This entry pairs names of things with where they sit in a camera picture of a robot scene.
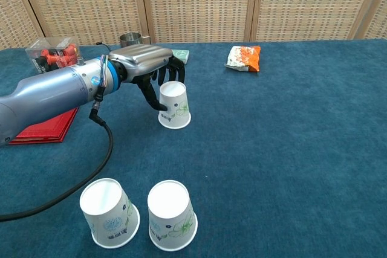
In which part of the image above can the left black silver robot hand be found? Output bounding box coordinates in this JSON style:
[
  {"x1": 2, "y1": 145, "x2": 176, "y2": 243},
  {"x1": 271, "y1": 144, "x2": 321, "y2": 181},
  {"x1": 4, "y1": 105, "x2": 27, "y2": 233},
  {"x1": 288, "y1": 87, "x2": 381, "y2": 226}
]
[{"x1": 108, "y1": 44, "x2": 186, "y2": 112}]

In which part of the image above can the white floral paper cup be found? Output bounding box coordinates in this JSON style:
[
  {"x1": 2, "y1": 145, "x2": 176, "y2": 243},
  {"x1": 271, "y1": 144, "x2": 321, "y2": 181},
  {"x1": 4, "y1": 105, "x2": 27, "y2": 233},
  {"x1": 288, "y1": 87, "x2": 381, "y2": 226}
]
[
  {"x1": 79, "y1": 178, "x2": 141, "y2": 250},
  {"x1": 157, "y1": 80, "x2": 192, "y2": 130},
  {"x1": 146, "y1": 179, "x2": 199, "y2": 252}
]

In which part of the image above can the steel gooseneck pitcher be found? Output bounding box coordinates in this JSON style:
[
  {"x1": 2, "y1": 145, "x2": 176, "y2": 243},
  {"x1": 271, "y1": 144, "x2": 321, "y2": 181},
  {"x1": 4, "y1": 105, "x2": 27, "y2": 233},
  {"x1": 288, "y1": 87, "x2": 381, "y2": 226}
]
[{"x1": 96, "y1": 32, "x2": 151, "y2": 51}]

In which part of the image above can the small pale green box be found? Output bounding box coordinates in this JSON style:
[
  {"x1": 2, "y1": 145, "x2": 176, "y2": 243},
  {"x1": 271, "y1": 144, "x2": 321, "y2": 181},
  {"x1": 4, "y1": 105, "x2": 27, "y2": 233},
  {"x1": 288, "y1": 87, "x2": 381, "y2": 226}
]
[{"x1": 171, "y1": 48, "x2": 192, "y2": 65}]

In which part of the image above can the woven wooden folding screen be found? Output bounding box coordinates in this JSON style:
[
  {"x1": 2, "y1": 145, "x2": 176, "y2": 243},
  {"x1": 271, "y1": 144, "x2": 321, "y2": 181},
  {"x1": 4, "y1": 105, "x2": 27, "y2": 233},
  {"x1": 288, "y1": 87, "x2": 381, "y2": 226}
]
[{"x1": 0, "y1": 0, "x2": 387, "y2": 51}]

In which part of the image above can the clear box with red parts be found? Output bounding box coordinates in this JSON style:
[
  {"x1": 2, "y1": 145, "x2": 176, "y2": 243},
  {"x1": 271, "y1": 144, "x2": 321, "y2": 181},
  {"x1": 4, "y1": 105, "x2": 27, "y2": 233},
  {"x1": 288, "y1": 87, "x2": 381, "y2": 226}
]
[{"x1": 24, "y1": 36, "x2": 81, "y2": 75}]

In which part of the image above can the orange white snack packet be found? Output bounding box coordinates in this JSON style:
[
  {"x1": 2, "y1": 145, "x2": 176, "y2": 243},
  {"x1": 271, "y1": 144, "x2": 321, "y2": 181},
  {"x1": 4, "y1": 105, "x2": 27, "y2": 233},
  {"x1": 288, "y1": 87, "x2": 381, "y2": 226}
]
[{"x1": 224, "y1": 45, "x2": 262, "y2": 73}]

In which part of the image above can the red certificate book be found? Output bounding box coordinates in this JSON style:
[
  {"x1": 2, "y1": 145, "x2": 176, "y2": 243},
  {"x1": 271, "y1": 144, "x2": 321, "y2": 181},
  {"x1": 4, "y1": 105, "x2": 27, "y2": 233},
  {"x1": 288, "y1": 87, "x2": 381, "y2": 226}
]
[{"x1": 8, "y1": 107, "x2": 80, "y2": 146}]

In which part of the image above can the blue felt table cloth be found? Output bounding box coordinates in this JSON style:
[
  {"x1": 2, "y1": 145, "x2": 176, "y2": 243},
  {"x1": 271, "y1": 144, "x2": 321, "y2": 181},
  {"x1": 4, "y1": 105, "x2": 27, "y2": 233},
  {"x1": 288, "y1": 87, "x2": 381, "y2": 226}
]
[{"x1": 0, "y1": 37, "x2": 387, "y2": 258}]

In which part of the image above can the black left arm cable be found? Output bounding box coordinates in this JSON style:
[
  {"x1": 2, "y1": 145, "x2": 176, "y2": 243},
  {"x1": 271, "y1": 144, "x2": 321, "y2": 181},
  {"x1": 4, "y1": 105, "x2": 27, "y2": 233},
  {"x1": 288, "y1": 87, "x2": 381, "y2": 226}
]
[{"x1": 0, "y1": 100, "x2": 114, "y2": 222}]

